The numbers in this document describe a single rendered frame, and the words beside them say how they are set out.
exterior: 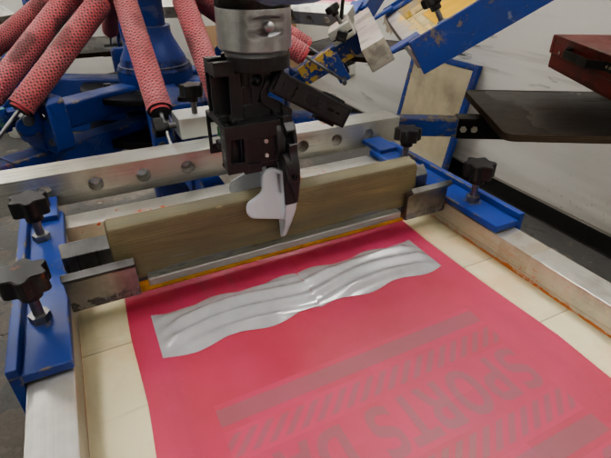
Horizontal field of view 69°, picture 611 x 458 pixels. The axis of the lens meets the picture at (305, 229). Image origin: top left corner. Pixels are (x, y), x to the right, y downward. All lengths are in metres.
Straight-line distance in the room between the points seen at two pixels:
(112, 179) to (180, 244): 0.23
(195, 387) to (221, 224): 0.18
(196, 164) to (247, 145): 0.27
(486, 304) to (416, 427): 0.20
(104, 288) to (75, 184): 0.24
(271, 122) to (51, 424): 0.33
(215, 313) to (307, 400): 0.15
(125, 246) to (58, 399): 0.17
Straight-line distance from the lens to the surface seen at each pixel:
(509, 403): 0.48
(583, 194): 2.71
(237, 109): 0.48
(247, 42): 0.46
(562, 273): 0.60
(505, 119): 1.26
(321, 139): 0.81
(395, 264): 0.60
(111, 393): 0.48
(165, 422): 0.44
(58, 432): 0.42
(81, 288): 0.53
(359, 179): 0.59
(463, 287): 0.59
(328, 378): 0.45
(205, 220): 0.52
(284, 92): 0.49
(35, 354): 0.48
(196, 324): 0.51
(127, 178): 0.73
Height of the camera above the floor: 1.30
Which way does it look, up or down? 32 degrees down
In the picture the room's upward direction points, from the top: straight up
